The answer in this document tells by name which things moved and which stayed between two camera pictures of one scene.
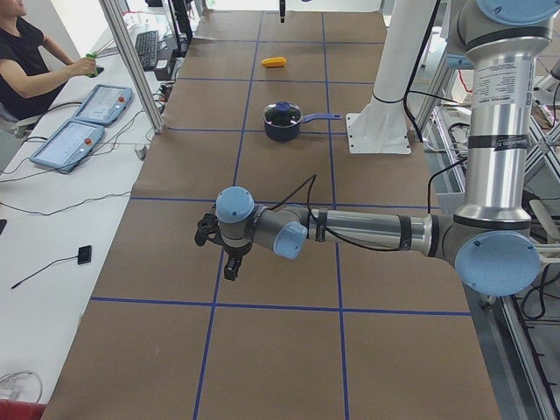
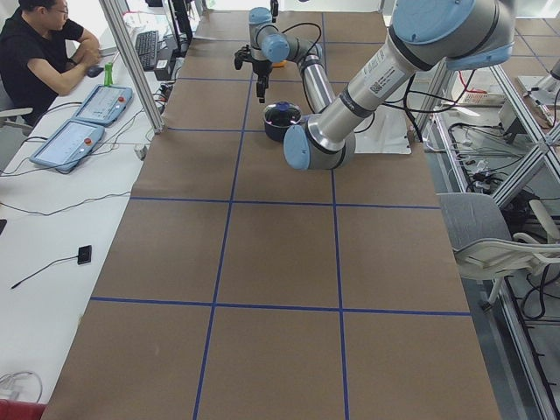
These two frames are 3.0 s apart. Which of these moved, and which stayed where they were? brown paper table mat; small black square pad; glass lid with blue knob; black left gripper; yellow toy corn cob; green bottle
Moved: green bottle; black left gripper
Stayed: yellow toy corn cob; glass lid with blue knob; small black square pad; brown paper table mat
